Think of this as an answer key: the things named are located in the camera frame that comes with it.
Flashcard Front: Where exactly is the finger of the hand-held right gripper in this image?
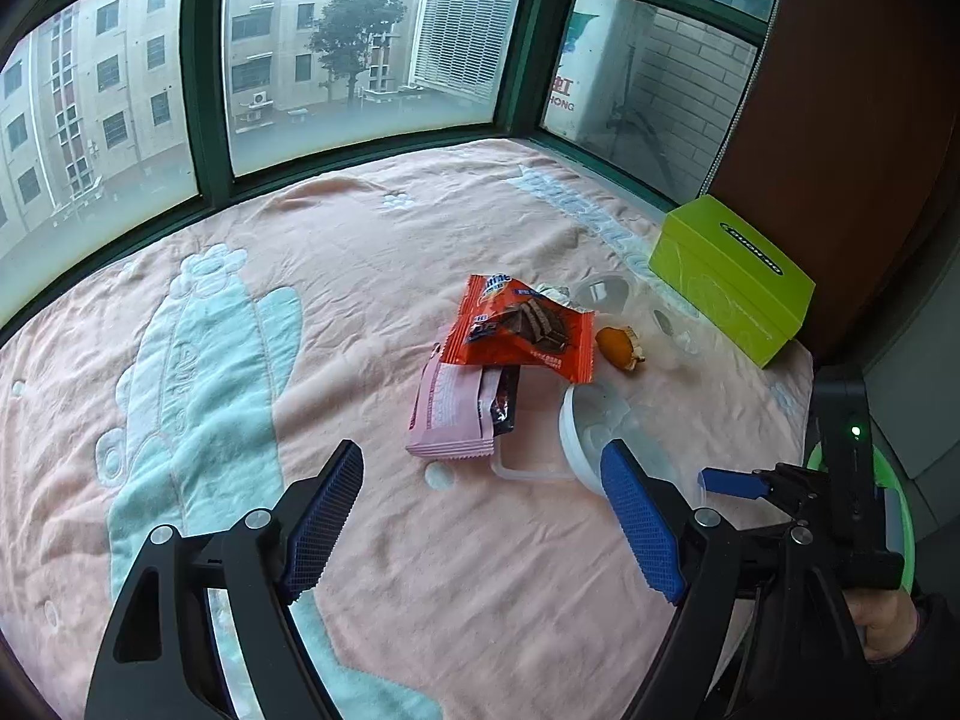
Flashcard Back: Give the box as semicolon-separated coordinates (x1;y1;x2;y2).
700;468;773;500

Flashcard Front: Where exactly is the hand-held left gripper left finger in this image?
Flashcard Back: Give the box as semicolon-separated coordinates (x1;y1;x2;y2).
85;439;366;720

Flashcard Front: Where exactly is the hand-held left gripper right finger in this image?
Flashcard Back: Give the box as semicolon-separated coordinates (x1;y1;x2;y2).
600;439;875;720

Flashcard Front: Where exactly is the green perforated plastic basket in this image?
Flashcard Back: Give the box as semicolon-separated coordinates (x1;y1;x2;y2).
806;439;917;595

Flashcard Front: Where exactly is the clear plastic lid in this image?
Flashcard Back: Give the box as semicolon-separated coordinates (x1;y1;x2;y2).
490;448;580;482

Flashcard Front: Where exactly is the pink snack wrapper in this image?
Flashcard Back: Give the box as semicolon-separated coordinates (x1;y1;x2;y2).
405;345;497;461

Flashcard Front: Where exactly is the orange fruit peel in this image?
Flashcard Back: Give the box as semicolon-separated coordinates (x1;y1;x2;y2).
595;324;650;373

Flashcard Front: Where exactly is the dark snack wrapper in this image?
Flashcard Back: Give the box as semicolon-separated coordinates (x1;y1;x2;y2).
480;364;523;438

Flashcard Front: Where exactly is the orange snack wrapper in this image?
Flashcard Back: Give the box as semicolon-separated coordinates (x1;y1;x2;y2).
442;274;598;386

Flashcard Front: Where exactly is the person's right forearm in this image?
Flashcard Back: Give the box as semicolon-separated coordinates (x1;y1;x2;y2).
862;592;960;720

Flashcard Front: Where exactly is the person's right hand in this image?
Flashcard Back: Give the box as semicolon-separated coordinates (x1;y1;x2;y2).
847;589;920;662

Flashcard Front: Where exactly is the pink printed blanket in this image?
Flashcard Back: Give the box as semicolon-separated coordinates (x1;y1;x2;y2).
0;139;815;720

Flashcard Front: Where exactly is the lime green cardboard box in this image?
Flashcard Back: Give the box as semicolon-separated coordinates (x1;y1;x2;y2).
649;194;817;370

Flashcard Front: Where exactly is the brown wooden wardrobe panel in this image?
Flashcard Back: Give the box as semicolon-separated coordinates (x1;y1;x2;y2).
709;0;960;370

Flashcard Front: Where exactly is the beige apartment building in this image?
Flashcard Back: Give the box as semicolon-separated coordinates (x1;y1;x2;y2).
0;0;421;275

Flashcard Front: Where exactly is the green tree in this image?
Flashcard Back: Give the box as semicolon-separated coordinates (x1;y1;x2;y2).
307;0;410;103

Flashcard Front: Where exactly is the white louvered vent panel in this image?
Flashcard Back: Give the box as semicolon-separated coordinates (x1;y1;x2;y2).
409;0;524;103

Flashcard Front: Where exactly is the green window frame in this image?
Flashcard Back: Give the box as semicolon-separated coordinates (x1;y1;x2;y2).
0;0;790;350

